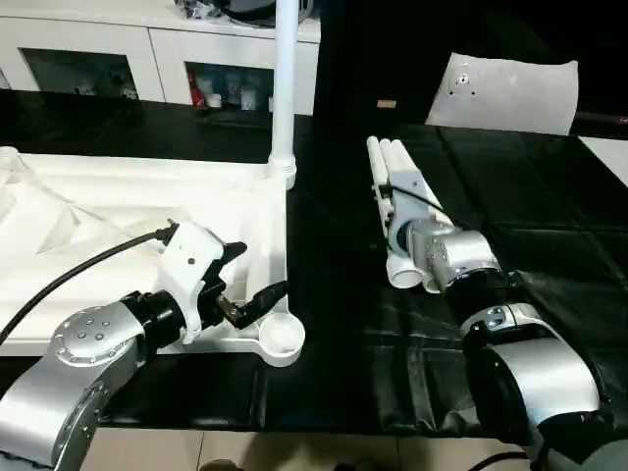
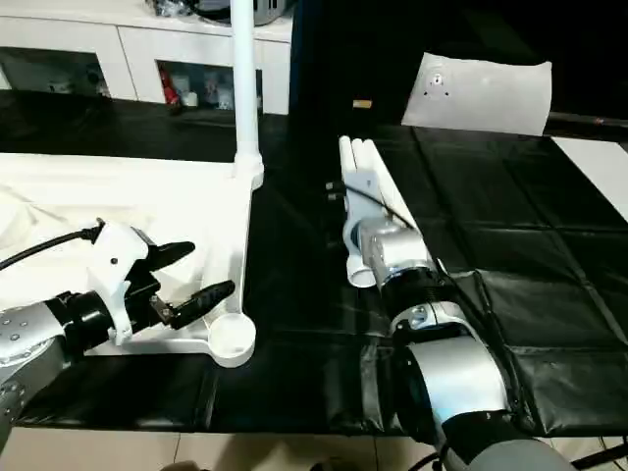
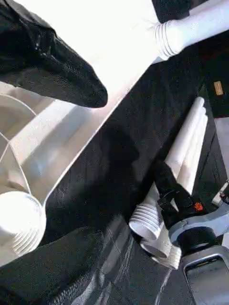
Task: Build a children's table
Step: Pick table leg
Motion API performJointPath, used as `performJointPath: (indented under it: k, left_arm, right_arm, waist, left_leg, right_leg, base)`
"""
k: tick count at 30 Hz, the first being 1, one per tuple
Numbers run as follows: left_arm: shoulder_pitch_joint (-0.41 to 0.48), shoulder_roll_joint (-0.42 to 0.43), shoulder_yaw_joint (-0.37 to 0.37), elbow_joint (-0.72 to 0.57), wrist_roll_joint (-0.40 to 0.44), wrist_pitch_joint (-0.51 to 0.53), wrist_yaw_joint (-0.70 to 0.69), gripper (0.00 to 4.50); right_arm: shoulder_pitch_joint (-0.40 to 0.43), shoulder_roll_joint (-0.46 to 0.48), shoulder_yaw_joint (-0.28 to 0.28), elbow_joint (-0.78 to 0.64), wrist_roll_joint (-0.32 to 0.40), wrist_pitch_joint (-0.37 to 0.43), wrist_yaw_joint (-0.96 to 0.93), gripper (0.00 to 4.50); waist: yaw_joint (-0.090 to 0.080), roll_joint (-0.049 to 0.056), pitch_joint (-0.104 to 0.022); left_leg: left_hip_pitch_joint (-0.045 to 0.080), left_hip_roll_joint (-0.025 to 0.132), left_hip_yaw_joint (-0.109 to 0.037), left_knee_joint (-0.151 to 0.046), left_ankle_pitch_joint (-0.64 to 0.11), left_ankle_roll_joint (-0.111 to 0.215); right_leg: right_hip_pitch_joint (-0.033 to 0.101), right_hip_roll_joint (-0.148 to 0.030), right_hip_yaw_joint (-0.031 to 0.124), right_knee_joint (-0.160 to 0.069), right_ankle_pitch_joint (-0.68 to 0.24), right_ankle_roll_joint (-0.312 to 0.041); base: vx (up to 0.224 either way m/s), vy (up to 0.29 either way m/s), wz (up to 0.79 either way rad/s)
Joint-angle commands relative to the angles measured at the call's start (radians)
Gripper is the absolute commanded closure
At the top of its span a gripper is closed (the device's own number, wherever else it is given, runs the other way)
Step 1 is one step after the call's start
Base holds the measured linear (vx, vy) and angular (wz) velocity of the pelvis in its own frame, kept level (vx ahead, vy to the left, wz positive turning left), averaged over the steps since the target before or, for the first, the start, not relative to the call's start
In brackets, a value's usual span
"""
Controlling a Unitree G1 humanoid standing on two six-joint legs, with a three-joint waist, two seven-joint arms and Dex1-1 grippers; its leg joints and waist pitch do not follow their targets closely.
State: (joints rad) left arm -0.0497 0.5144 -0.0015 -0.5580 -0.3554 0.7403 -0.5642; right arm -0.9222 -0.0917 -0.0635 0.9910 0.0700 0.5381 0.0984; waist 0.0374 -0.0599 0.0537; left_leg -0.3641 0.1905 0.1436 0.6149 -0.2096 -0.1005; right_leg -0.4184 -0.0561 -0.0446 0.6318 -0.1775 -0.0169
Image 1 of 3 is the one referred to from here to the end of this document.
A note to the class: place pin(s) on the grey bag on cabinet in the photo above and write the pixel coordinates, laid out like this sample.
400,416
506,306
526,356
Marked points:
245,8

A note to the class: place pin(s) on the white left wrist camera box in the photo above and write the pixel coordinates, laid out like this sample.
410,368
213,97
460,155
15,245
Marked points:
191,260

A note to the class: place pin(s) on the white plastic table top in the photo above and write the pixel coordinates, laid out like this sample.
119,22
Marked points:
118,216

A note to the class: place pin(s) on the small tan label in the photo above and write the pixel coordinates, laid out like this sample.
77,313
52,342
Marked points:
387,104

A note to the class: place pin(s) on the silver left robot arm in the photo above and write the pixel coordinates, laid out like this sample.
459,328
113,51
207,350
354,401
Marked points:
78,383

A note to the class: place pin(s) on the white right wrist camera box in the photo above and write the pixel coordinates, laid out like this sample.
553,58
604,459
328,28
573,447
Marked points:
412,196

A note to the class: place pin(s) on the black work mat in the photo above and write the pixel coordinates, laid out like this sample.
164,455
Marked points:
510,226

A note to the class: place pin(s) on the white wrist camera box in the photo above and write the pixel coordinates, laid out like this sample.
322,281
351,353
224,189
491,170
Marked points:
191,260
412,196

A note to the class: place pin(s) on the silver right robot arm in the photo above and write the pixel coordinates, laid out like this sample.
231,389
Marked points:
520,353

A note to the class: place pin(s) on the white plastic bag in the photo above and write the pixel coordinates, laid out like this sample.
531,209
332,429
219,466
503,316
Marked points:
500,93

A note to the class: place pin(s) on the white cabinet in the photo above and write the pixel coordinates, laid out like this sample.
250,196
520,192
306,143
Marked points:
78,49

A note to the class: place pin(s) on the small red item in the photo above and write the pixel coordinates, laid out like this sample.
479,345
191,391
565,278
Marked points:
198,95

